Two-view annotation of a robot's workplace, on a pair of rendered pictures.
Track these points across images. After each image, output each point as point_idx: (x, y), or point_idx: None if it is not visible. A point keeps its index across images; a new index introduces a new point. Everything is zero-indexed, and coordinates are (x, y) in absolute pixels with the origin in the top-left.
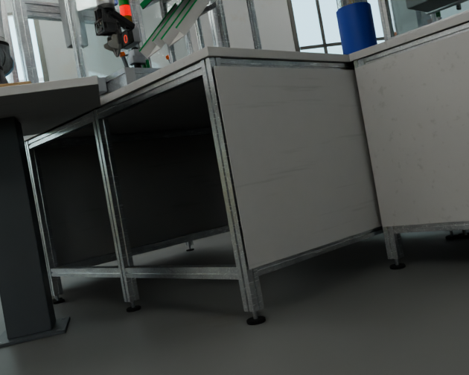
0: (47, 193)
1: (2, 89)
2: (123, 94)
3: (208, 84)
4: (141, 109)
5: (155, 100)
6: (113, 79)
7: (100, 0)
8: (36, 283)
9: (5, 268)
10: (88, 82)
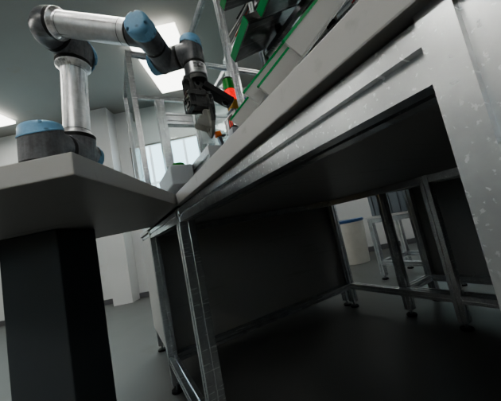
0: (169, 278)
1: None
2: (194, 189)
3: (495, 128)
4: (244, 200)
5: (258, 191)
6: (200, 165)
7: (188, 68)
8: None
9: None
10: (49, 171)
